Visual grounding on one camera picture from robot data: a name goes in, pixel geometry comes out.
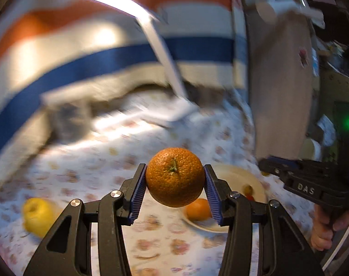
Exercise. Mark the red cherry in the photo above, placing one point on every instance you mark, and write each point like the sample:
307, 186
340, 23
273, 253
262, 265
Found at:
250, 197

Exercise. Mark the white desk lamp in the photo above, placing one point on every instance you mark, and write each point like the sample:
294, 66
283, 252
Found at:
165, 60

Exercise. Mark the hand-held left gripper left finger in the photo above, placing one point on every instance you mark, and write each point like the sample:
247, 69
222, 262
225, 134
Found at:
135, 198

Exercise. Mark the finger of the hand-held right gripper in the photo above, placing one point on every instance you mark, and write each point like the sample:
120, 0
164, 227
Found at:
277, 165

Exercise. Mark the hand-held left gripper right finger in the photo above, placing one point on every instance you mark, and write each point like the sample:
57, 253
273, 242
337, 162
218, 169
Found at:
213, 198

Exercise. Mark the grey cup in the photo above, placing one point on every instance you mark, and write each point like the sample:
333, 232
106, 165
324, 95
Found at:
69, 119

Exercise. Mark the small orange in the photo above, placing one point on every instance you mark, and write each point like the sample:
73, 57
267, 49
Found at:
198, 210

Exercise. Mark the white mug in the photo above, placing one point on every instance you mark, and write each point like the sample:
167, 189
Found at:
311, 149

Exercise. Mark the person's right hand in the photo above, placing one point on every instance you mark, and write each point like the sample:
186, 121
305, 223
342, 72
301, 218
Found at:
322, 230

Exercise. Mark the cream ribbed bowl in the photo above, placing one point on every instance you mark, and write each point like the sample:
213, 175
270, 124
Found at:
237, 178

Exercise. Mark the small yellow-green fruit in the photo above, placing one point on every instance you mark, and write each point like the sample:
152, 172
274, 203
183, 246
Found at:
248, 189

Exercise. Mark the large orange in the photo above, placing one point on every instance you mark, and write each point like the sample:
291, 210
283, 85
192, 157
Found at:
175, 176

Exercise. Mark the striped blanket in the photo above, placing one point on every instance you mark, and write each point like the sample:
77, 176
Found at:
76, 63

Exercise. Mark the wooden board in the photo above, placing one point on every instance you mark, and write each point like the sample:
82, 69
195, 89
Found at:
277, 77

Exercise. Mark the yellow apple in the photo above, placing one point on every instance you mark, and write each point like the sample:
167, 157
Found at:
38, 214

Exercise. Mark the bear print tablecloth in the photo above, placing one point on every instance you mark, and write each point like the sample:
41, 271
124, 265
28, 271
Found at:
105, 164

